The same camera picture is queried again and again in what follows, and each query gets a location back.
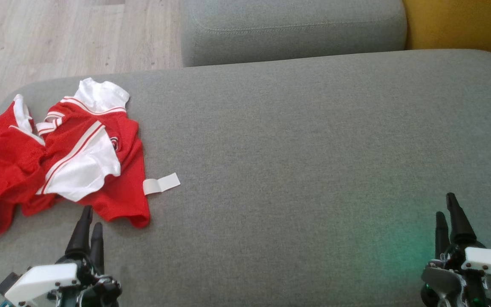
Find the red shorts white stripes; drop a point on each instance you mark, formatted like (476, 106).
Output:
(2, 166)

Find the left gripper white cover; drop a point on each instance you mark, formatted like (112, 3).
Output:
(45, 281)

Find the small grey sofa cushion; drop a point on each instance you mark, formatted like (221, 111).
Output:
(292, 30)

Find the red basketball jersey white sleeves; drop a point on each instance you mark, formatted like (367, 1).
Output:
(122, 187)

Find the large grey fabric sofa seat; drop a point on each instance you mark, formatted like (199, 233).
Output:
(292, 170)

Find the yellow upholstered furniture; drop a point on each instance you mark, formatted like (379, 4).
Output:
(463, 25)

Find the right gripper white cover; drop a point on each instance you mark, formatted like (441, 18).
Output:
(488, 260)

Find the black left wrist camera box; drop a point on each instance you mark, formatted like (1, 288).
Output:
(9, 283)

